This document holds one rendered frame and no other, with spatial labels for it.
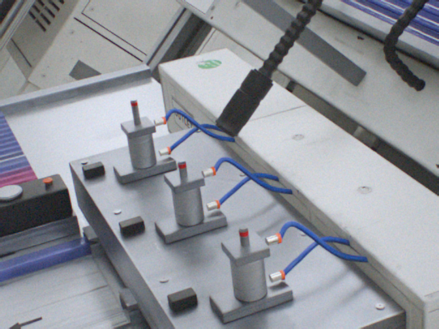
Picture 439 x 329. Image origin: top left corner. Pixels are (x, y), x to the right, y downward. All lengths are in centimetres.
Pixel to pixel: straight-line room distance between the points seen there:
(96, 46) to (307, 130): 122
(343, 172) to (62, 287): 25
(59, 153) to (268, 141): 30
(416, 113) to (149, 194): 22
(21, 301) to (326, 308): 27
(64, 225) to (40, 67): 113
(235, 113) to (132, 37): 139
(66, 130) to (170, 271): 43
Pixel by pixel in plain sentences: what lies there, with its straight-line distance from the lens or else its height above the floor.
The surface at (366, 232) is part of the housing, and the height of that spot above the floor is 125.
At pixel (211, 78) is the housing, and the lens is 89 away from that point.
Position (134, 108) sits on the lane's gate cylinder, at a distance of 74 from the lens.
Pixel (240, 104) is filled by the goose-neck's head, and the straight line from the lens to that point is 57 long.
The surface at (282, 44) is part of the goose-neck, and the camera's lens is 58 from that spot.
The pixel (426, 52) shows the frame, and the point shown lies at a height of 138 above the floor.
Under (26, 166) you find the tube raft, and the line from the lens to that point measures 93.
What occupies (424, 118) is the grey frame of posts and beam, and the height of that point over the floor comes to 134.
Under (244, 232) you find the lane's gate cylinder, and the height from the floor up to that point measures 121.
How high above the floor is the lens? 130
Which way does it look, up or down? 6 degrees down
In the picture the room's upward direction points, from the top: 35 degrees clockwise
